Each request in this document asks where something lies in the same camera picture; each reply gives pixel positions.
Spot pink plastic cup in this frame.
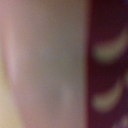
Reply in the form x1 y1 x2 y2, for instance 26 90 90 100
0 0 93 128

